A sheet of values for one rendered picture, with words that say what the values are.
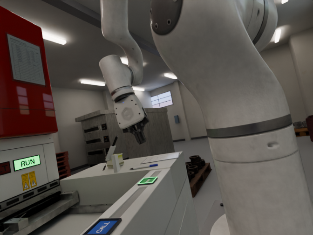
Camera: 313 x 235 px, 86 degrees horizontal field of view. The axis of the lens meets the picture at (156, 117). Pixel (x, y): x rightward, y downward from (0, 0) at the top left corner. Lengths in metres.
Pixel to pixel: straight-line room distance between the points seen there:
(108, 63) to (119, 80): 0.07
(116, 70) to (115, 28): 0.13
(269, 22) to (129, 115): 0.44
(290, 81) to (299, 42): 1.68
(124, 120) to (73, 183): 0.55
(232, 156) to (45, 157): 0.93
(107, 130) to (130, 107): 6.34
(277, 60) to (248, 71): 9.86
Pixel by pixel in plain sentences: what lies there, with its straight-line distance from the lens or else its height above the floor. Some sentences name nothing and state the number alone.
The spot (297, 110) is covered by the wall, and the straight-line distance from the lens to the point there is 9.94.
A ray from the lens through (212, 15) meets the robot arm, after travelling 0.22.
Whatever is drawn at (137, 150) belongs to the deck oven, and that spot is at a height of 0.62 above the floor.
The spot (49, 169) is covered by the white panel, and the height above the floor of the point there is 1.04.
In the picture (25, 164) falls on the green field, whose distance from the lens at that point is 0.99.
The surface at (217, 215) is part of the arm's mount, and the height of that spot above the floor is 0.93.
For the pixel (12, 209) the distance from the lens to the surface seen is 0.96.
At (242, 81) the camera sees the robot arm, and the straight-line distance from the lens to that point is 0.24.
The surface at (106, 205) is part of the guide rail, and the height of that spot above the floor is 0.85.
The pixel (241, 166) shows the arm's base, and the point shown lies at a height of 1.07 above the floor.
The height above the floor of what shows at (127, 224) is 0.96.
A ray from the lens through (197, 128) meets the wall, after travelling 10.48.
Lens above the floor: 1.14
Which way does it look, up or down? 3 degrees up
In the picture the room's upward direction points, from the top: 11 degrees counter-clockwise
